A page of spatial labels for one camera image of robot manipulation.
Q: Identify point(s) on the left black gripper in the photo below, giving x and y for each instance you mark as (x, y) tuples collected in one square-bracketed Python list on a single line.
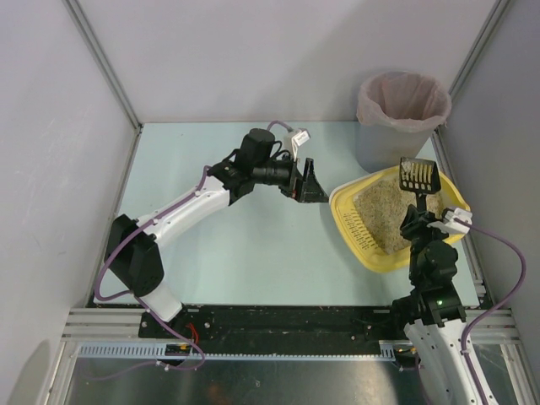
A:
[(298, 181)]

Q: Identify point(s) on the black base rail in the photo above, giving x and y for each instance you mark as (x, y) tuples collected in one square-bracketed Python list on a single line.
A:
[(277, 326)]

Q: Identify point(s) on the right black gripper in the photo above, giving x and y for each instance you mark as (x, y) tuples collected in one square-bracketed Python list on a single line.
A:
[(418, 218)]

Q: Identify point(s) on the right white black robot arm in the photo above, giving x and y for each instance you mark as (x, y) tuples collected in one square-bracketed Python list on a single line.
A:
[(434, 319)]

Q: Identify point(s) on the beige cat litter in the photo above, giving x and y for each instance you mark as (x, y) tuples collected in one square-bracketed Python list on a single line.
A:
[(382, 206)]

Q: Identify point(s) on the pink bin liner bag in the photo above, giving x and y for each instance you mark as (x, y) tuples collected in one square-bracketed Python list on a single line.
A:
[(403, 101)]

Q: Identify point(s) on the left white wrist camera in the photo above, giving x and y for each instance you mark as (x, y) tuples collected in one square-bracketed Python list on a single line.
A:
[(292, 141)]

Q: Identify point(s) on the black litter scoop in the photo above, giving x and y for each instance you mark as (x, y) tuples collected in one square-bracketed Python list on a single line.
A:
[(420, 176)]

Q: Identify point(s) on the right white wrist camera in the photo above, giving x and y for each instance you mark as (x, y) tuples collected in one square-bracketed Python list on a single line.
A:
[(454, 221)]

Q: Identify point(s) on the yellow litter box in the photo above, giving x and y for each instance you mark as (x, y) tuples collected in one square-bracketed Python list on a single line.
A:
[(358, 239)]

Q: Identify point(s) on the grey trash bin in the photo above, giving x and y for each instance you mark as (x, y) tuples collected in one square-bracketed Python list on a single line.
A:
[(378, 147)]

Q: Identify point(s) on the grey slotted cable duct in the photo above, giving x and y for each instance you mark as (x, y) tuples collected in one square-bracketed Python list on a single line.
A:
[(382, 350)]

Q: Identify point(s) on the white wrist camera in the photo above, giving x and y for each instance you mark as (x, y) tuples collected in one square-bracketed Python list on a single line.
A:
[(454, 221), (292, 141)]

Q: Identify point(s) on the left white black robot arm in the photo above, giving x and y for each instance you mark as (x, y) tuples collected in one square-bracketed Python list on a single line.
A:
[(133, 248)]

